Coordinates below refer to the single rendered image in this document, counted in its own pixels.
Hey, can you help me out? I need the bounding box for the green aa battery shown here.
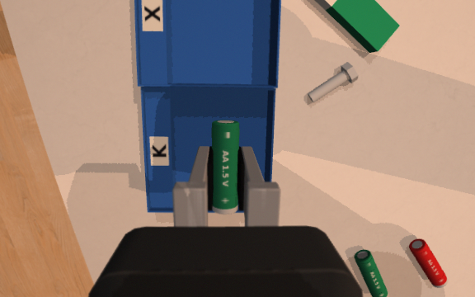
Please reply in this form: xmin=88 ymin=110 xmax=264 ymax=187
xmin=212 ymin=120 xmax=240 ymax=215
xmin=355 ymin=249 xmax=389 ymax=297

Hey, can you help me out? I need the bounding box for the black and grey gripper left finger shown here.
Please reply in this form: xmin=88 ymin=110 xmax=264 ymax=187
xmin=172 ymin=146 xmax=214 ymax=227

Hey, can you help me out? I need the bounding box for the green rectangular block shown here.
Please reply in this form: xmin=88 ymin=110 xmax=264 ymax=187
xmin=315 ymin=0 xmax=399 ymax=53

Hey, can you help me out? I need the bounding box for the grey hex bolt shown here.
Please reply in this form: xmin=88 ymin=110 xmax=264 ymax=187
xmin=308 ymin=62 xmax=359 ymax=102

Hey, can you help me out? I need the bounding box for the red aa battery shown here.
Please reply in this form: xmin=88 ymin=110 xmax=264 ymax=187
xmin=409 ymin=238 xmax=448 ymax=288

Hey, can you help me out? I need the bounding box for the blue rack of bins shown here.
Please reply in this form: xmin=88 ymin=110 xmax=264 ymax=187
xmin=134 ymin=0 xmax=281 ymax=213

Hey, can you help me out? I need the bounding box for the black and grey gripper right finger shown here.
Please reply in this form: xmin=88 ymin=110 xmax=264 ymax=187
xmin=237 ymin=146 xmax=281 ymax=226

